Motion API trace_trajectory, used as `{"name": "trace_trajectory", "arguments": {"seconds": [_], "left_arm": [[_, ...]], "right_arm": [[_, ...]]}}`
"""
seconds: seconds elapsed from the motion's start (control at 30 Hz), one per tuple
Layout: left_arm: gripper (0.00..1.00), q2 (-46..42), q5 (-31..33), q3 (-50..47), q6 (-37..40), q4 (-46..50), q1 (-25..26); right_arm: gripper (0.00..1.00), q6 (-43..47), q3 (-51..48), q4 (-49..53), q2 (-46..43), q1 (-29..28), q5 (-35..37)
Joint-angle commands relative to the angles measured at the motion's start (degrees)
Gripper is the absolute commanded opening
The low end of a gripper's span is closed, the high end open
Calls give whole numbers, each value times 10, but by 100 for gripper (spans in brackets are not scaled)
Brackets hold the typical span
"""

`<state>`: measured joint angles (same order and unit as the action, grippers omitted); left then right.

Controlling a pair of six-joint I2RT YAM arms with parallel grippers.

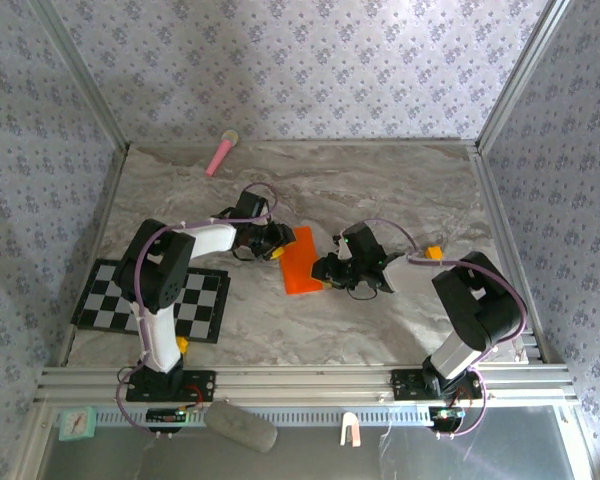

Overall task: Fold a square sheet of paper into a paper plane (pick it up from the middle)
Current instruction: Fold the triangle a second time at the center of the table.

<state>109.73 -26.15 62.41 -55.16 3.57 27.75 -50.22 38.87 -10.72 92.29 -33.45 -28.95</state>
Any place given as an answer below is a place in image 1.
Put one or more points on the teal square clock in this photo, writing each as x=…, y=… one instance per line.
x=77, y=424

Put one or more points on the pink toy microphone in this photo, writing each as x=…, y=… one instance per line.
x=220, y=155

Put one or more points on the aluminium side rail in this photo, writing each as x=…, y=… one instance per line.
x=100, y=235
x=510, y=225

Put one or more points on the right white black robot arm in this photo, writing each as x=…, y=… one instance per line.
x=480, y=310

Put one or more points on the slanted aluminium frame post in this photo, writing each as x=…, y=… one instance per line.
x=80, y=75
x=520, y=75

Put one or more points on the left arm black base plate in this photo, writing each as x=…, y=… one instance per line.
x=200, y=387

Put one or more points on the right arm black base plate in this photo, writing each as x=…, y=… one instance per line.
x=405, y=385

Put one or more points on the long aluminium frame rail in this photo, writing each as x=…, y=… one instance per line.
x=305, y=385

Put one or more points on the grey oblong pad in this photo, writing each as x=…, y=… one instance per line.
x=240, y=426

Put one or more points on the yellow toy block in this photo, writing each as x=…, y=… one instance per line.
x=184, y=345
x=434, y=252

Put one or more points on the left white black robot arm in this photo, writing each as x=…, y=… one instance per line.
x=157, y=340

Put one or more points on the black grey checkerboard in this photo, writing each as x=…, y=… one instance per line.
x=100, y=300

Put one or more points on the white plastic hook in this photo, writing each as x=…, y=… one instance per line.
x=351, y=425

